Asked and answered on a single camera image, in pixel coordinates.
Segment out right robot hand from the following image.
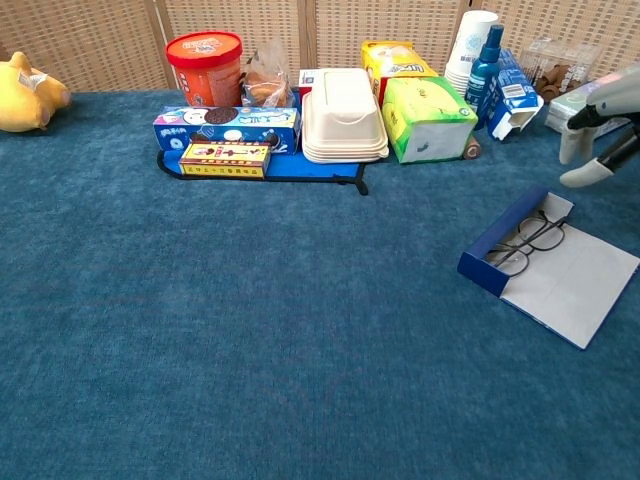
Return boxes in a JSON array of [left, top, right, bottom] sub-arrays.
[[558, 64, 640, 189]]

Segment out black wire-frame eyeglasses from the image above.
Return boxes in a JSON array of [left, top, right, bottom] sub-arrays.
[[487, 209, 571, 276]]

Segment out blue glasses case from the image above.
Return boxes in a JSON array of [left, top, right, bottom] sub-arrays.
[[456, 185, 640, 351]]

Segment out long multicolour tissue pack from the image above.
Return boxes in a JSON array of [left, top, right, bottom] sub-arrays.
[[543, 74, 632, 140]]

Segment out clear box brown items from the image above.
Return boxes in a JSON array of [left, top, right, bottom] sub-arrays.
[[519, 37, 604, 104]]

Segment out blue white carton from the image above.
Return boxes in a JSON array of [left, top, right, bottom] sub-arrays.
[[487, 47, 545, 143]]

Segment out blue spray bottle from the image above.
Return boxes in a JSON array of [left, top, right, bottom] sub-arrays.
[[464, 23, 506, 131]]

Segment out white plastic bottle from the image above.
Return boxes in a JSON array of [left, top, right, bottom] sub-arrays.
[[443, 9, 500, 101]]

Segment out green tissue pack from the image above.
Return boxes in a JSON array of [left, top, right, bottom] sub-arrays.
[[382, 76, 480, 165]]

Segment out yellow snack box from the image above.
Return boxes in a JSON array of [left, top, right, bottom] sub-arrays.
[[360, 39, 440, 109]]

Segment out beige lidded lunch box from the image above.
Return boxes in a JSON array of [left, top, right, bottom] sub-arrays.
[[301, 67, 390, 165]]

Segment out small white red box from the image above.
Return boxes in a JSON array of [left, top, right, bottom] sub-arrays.
[[298, 68, 321, 109]]

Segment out blue pouch black trim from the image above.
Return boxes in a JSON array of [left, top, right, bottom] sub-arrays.
[[156, 147, 370, 196]]

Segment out bagged brown pastry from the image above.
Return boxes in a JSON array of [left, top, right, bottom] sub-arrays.
[[240, 37, 296, 109]]

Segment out blue cookie box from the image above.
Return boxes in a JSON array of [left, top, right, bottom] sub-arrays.
[[152, 104, 303, 157]]

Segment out small yellow red box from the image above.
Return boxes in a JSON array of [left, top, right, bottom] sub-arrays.
[[178, 141, 272, 180]]

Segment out red snack tub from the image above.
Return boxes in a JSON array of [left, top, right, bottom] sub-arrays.
[[165, 30, 244, 108]]

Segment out wicker folding screen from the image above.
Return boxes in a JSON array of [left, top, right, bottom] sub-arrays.
[[0, 0, 640, 94]]

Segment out yellow plush toy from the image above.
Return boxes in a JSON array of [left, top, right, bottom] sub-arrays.
[[0, 51, 73, 134]]

